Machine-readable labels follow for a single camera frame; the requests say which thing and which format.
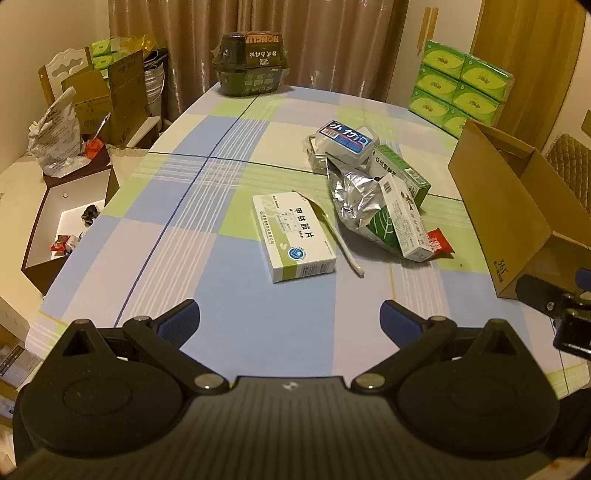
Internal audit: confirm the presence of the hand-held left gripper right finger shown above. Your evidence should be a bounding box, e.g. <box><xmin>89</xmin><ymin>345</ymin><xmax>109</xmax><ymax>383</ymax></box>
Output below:
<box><xmin>352</xmin><ymin>299</ymin><xmax>533</xmax><ymax>397</ymax></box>

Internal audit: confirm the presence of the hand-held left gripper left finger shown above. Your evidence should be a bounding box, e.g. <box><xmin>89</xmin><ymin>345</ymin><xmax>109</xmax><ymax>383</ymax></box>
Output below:
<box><xmin>46</xmin><ymin>299</ymin><xmax>227</xmax><ymax>397</ymax></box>

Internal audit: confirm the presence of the beige plastic spoon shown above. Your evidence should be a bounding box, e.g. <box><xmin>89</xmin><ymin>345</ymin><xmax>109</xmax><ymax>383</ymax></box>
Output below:
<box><xmin>292</xmin><ymin>189</ymin><xmax>366</xmax><ymax>279</ymax></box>

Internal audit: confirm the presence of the red snack packet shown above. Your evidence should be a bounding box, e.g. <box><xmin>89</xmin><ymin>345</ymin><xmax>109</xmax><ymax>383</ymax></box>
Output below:
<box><xmin>426</xmin><ymin>229</ymin><xmax>455</xmax><ymax>257</ymax></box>

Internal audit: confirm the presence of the white box with leaf print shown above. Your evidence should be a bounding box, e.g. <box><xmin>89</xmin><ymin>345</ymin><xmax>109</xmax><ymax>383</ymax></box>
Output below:
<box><xmin>364</xmin><ymin>175</ymin><xmax>435</xmax><ymax>263</ymax></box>

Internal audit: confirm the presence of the cardboard box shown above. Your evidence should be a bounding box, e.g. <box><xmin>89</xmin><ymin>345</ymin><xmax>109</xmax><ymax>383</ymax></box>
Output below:
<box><xmin>447</xmin><ymin>119</ymin><xmax>591</xmax><ymax>302</ymax></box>

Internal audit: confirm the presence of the silver foil bag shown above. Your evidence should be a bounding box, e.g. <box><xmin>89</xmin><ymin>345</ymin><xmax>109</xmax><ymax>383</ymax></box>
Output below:
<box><xmin>326</xmin><ymin>156</ymin><xmax>403</xmax><ymax>234</ymax></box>

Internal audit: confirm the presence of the white green medicine box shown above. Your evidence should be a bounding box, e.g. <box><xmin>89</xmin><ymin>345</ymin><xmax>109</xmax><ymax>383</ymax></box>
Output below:
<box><xmin>252</xmin><ymin>190</ymin><xmax>337</xmax><ymax>284</ymax></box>

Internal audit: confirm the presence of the green white spray box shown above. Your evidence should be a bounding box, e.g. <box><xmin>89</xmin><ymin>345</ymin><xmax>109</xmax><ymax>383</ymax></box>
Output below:
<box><xmin>365</xmin><ymin>144</ymin><xmax>432</xmax><ymax>208</ymax></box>

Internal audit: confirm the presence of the clear square box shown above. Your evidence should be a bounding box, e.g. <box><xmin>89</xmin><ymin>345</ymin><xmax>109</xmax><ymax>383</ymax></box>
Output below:
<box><xmin>302</xmin><ymin>136</ymin><xmax>331</xmax><ymax>174</ymax></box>

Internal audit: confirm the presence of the clear box with blue label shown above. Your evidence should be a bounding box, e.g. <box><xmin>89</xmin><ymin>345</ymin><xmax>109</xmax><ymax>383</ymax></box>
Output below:
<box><xmin>308</xmin><ymin>120</ymin><xmax>380</xmax><ymax>168</ymax></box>

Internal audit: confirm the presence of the plaid tablecloth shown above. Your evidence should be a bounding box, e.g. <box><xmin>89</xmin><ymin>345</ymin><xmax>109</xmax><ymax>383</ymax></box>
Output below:
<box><xmin>25</xmin><ymin>83</ymin><xmax>591</xmax><ymax>402</ymax></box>

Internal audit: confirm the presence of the quilted chair back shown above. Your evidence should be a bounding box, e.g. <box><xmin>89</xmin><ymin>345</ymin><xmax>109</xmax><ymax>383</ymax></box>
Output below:
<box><xmin>544</xmin><ymin>133</ymin><xmax>591</xmax><ymax>200</ymax></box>

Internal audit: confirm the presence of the small red packet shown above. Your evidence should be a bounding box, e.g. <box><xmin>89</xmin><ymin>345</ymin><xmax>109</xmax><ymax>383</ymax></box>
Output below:
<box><xmin>50</xmin><ymin>234</ymin><xmax>80</xmax><ymax>256</ymax></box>

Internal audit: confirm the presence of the brown tray box white inside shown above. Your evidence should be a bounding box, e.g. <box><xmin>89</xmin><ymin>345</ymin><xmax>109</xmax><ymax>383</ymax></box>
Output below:
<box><xmin>21</xmin><ymin>143</ymin><xmax>121</xmax><ymax>296</ymax></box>

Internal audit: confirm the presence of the printed floor carton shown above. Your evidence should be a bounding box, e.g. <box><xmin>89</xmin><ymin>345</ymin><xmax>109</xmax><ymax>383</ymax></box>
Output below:
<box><xmin>0</xmin><ymin>298</ymin><xmax>44</xmax><ymax>425</ymax></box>

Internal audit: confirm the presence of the beige side table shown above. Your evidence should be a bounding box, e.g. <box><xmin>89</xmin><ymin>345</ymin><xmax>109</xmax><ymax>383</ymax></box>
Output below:
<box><xmin>0</xmin><ymin>115</ymin><xmax>163</xmax><ymax>296</ymax></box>

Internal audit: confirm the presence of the stack of green tissue packs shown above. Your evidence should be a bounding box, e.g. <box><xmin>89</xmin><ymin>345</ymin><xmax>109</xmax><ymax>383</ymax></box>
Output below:
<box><xmin>409</xmin><ymin>39</ymin><xmax>514</xmax><ymax>139</ymax></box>

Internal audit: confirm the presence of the white printed plastic bag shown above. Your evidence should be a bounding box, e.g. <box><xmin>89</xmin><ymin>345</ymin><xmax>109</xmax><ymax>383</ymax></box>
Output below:
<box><xmin>28</xmin><ymin>87</ymin><xmax>87</xmax><ymax>179</ymax></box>

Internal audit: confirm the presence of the tall brown carton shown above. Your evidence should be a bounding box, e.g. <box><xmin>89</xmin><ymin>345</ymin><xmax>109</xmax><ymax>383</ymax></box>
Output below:
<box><xmin>61</xmin><ymin>50</ymin><xmax>151</xmax><ymax>149</ymax></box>

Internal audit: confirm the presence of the white ribbed bucket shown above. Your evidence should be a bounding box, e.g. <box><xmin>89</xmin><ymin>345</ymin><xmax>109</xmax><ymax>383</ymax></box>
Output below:
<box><xmin>144</xmin><ymin>65</ymin><xmax>166</xmax><ymax>120</ymax></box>

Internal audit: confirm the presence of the wooden door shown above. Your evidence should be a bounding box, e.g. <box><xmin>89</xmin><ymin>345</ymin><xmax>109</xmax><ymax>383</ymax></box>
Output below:
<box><xmin>471</xmin><ymin>0</ymin><xmax>587</xmax><ymax>149</ymax></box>

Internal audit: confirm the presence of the dark green wrapped bowl set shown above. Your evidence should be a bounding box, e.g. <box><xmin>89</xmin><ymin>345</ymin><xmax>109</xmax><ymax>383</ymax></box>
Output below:
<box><xmin>212</xmin><ymin>31</ymin><xmax>291</xmax><ymax>97</ymax></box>

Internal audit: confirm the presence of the yellow plastic bag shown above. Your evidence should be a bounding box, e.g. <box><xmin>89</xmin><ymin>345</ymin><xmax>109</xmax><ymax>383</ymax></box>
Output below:
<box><xmin>121</xmin><ymin>34</ymin><xmax>160</xmax><ymax>60</ymax></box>

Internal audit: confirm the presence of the white carved chair back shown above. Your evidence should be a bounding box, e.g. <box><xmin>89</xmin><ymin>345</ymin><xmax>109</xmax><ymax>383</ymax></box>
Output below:
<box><xmin>38</xmin><ymin>46</ymin><xmax>95</xmax><ymax>108</ymax></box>

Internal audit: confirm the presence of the green tissue pack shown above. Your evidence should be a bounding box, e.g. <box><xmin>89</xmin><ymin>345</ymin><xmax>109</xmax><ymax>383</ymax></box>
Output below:
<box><xmin>91</xmin><ymin>37</ymin><xmax>127</xmax><ymax>70</ymax></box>

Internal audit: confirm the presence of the brown curtain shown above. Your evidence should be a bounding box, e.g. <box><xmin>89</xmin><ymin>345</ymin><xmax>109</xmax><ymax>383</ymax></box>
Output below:
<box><xmin>108</xmin><ymin>0</ymin><xmax>409</xmax><ymax>125</ymax></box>

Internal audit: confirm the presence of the tan wall strip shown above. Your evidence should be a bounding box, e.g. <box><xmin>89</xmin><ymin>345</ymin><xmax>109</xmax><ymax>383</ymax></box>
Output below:
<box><xmin>417</xmin><ymin>6</ymin><xmax>439</xmax><ymax>49</ymax></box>

